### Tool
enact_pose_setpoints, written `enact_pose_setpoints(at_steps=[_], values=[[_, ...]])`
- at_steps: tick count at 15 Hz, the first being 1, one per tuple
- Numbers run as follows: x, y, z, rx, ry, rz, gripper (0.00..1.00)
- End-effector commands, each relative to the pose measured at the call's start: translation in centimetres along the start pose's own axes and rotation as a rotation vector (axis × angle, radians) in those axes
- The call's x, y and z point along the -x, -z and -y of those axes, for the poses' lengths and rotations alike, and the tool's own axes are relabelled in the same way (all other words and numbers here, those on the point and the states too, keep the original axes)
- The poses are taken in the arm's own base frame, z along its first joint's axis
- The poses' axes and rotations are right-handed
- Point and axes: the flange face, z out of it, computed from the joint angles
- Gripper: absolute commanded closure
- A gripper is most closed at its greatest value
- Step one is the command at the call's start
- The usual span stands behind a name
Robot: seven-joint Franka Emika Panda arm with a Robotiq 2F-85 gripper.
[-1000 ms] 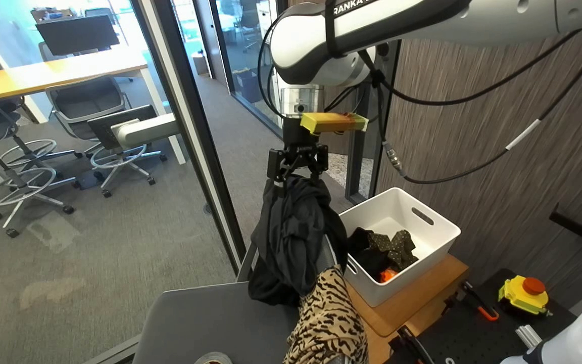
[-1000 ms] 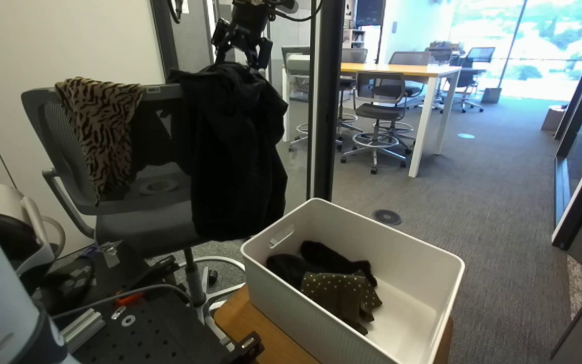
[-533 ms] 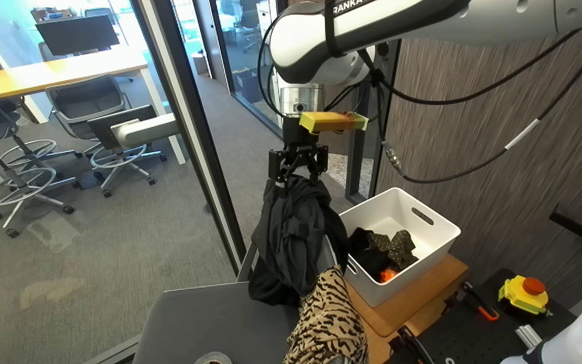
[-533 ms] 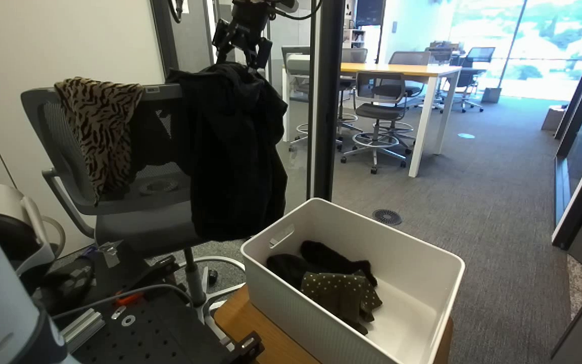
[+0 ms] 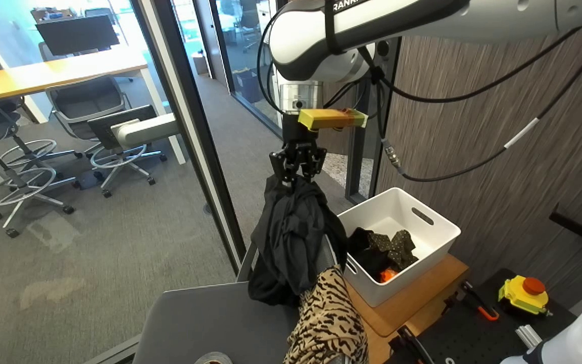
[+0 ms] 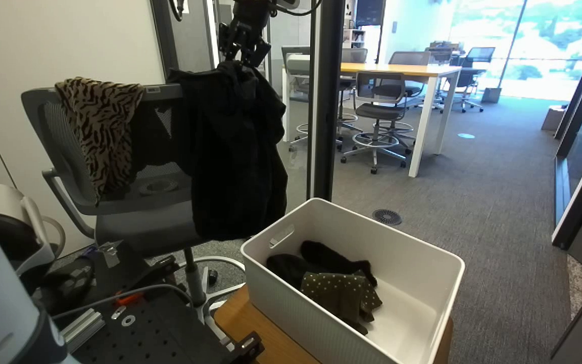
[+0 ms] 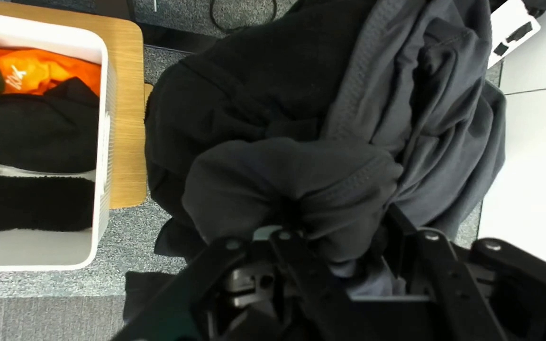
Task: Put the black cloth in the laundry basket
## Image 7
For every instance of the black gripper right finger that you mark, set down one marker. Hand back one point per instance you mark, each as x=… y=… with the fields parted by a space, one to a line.
x=488 y=289

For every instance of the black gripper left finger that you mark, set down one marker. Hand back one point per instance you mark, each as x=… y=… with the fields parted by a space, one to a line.
x=236 y=295

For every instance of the black cloth garment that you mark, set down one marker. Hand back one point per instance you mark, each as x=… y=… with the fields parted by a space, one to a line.
x=299 y=176

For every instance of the white plastic laundry basket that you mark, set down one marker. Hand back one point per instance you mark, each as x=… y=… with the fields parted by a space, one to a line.
x=104 y=157

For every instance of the orange cloth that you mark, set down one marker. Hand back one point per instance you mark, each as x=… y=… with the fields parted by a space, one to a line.
x=39 y=68

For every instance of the wooden stand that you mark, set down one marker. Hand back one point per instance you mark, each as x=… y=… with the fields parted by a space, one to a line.
x=128 y=94

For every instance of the black folded garment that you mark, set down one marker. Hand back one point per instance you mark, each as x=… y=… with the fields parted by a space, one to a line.
x=39 y=132

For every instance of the white slotted plastic panel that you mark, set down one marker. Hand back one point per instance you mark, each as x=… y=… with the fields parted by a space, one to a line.
x=513 y=28

